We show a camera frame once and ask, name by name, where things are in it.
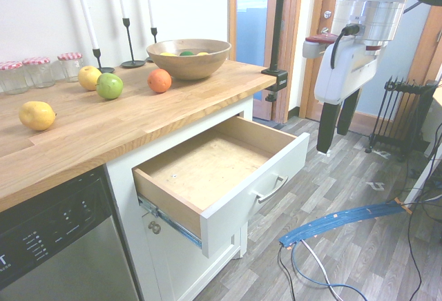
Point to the yellow pear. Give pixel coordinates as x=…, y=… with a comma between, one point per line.
x=36, y=116

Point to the glass jar with checkered lid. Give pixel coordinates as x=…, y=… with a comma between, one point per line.
x=13, y=78
x=38, y=73
x=70, y=68

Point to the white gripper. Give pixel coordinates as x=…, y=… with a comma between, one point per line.
x=340, y=73

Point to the black clamp camera stand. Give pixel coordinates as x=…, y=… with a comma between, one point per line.
x=277, y=21

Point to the white floor tape marker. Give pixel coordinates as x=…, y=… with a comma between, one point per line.
x=376, y=186

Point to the round cabinet door knob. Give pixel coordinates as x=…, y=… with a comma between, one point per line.
x=154, y=227

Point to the orange fruit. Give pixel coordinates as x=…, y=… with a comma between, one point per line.
x=159, y=81

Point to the yellow apple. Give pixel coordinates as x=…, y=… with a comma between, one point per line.
x=88, y=78

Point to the green lime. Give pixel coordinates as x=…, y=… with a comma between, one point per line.
x=186, y=53

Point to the green apple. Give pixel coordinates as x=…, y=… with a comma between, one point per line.
x=110, y=86

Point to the white drawer with wooden inside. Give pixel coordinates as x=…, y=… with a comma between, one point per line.
x=214, y=166

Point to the yellow lemon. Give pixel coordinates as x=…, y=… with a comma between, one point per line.
x=202, y=53
x=168, y=54

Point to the white kitchen cabinet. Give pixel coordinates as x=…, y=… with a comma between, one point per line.
x=172, y=263

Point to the silver door lock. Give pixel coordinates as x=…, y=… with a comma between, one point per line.
x=327, y=14

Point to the black candle holder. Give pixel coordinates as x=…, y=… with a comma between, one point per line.
x=154, y=37
x=128, y=38
x=97, y=60

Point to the stainless steel dishwasher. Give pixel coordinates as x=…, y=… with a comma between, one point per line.
x=69, y=263

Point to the black oil radiator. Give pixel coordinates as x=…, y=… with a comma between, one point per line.
x=407, y=121

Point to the large wooden bowl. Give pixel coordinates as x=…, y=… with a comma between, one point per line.
x=190, y=66

